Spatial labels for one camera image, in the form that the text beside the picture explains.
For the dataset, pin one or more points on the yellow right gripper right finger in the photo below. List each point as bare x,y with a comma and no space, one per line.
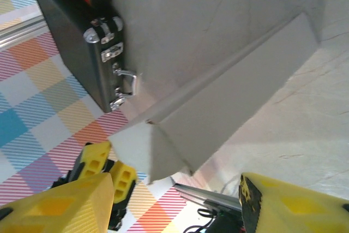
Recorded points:
300,208

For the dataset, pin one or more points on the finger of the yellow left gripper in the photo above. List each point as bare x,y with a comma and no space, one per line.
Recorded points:
94,159
124,181

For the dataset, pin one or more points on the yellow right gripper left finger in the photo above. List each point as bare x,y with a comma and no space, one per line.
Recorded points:
60,208

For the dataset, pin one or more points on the white paper box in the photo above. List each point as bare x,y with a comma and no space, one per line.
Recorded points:
218,102

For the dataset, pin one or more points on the aluminium frame rail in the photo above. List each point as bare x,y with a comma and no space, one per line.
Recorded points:
210,197

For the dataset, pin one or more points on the aluminium frame post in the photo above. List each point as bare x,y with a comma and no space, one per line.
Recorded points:
19,32

